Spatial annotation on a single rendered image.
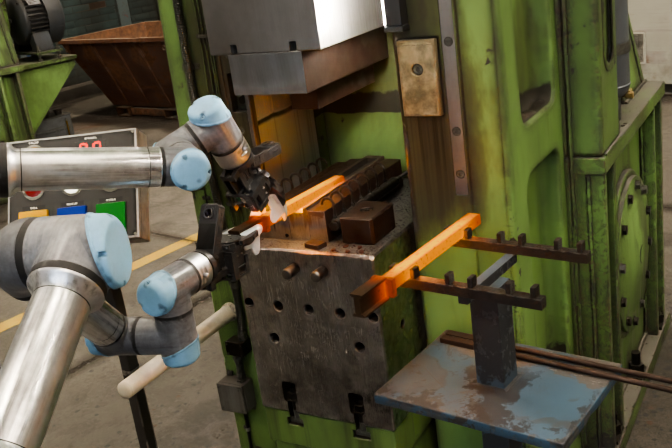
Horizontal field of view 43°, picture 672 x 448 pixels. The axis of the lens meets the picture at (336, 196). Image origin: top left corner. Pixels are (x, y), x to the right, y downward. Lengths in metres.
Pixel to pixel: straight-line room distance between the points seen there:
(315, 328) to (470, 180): 0.51
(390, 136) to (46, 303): 1.34
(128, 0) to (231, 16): 9.54
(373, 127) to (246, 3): 0.63
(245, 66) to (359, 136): 0.57
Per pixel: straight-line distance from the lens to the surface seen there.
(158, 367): 2.22
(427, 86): 1.90
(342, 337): 2.02
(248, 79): 1.98
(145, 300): 1.64
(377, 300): 1.54
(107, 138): 2.22
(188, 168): 1.57
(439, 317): 2.12
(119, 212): 2.16
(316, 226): 2.00
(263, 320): 2.13
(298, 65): 1.90
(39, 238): 1.35
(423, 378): 1.78
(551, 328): 2.47
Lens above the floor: 1.62
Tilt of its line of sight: 18 degrees down
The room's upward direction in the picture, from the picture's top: 8 degrees counter-clockwise
